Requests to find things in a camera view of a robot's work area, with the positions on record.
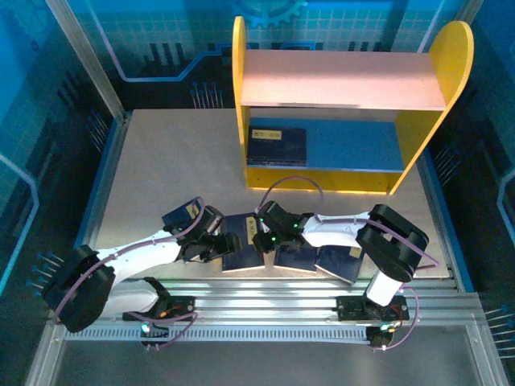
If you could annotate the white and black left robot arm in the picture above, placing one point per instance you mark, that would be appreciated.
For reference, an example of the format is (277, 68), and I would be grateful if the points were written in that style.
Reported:
(80, 289)

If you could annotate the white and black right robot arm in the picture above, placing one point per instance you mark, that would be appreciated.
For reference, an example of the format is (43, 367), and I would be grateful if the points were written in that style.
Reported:
(342, 235)

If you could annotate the aluminium extrusion beam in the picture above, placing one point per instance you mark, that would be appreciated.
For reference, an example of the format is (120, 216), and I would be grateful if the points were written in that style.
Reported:
(261, 297)

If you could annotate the dark blue book, two-character label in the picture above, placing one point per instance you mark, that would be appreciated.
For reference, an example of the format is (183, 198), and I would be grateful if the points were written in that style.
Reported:
(277, 163)

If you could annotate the black connector module with light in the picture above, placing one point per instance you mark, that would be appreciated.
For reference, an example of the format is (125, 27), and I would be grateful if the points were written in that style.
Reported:
(378, 338)
(155, 335)

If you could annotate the grey metal tray panel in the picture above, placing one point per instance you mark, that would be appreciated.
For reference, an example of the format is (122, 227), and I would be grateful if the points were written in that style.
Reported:
(261, 366)

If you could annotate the yellow bookshelf with pink board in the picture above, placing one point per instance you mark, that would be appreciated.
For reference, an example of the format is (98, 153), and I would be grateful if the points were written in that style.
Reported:
(342, 80)

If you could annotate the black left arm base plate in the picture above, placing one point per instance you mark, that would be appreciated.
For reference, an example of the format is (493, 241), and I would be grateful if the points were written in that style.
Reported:
(181, 307)

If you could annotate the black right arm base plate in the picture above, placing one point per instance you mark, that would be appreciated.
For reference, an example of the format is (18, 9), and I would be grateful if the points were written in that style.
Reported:
(350, 309)

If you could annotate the aluminium table edge rail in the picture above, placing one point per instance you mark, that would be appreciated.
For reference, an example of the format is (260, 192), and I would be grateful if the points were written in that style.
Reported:
(114, 154)
(436, 193)

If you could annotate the aluminium frame post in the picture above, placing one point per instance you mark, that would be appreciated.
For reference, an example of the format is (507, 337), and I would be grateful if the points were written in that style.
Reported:
(458, 8)
(88, 60)

